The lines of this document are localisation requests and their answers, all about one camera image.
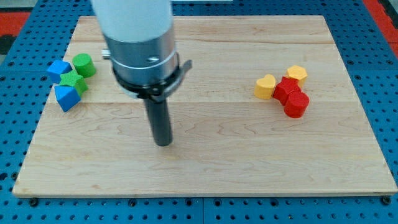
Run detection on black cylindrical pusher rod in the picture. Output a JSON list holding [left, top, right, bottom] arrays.
[[144, 99, 173, 146]]

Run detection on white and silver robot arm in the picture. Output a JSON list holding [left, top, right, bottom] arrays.
[[91, 0, 192, 146]]

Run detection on yellow heart block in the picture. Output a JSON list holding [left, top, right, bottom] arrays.
[[254, 74, 276, 100]]

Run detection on yellow hexagon block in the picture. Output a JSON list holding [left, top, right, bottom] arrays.
[[285, 65, 308, 88]]

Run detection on wooden board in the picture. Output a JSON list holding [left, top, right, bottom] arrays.
[[13, 16, 397, 198]]

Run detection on green cylinder block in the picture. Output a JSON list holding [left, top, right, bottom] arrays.
[[72, 53, 96, 78]]

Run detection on blue triangle block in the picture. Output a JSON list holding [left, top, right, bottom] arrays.
[[54, 85, 81, 112]]

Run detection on green star block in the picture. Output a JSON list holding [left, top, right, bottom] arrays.
[[59, 70, 88, 96]]

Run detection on blue cube block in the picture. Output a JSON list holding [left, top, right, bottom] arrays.
[[46, 60, 72, 84]]

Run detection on red star block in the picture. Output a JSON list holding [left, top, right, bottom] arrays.
[[272, 77, 301, 105]]

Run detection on red cylinder block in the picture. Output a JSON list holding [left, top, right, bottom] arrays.
[[284, 91, 310, 118]]

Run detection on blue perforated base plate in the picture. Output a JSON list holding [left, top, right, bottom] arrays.
[[1, 0, 397, 223]]

